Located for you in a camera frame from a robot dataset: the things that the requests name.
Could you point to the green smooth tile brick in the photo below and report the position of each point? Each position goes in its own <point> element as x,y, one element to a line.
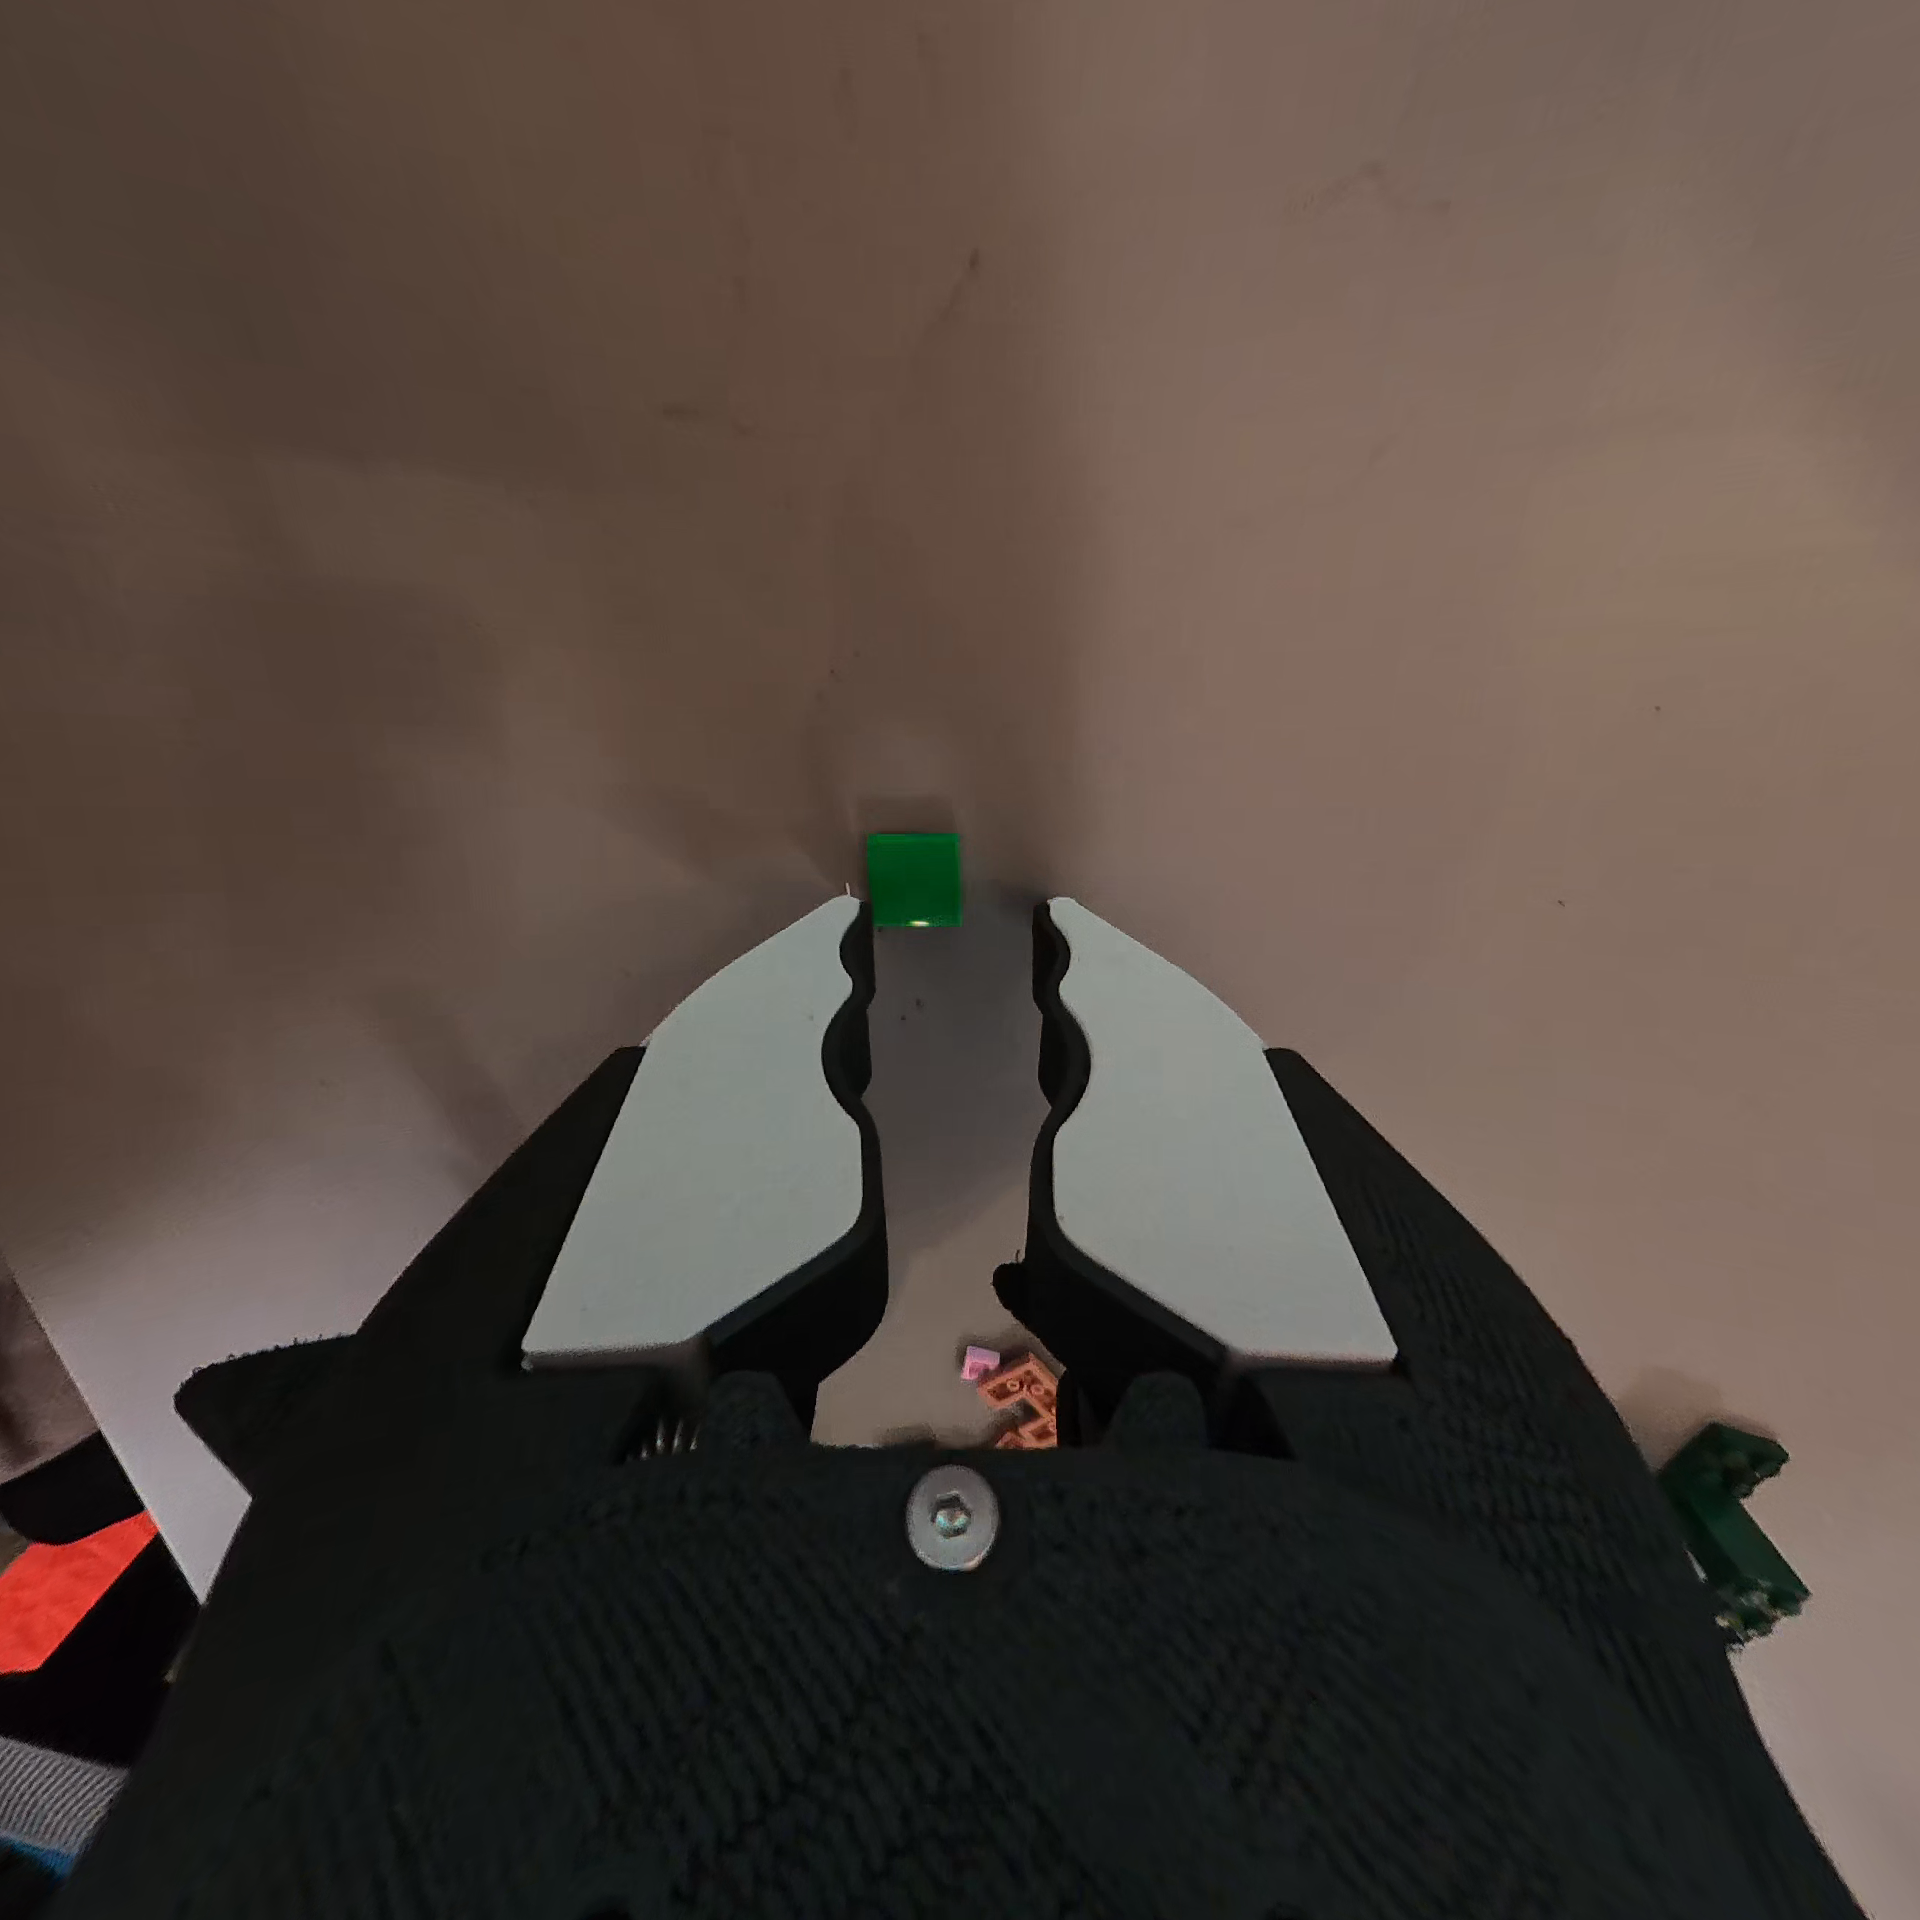
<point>911,877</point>

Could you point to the tan bracket brick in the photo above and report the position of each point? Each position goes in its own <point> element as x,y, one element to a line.
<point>1025,1395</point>

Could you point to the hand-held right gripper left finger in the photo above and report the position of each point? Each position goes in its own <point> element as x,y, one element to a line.
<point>708,1169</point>

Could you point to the dark green brick cluster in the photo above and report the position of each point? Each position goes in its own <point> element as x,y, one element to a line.
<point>1741,1530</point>

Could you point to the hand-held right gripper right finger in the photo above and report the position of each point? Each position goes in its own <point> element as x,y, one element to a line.
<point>1200,1169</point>

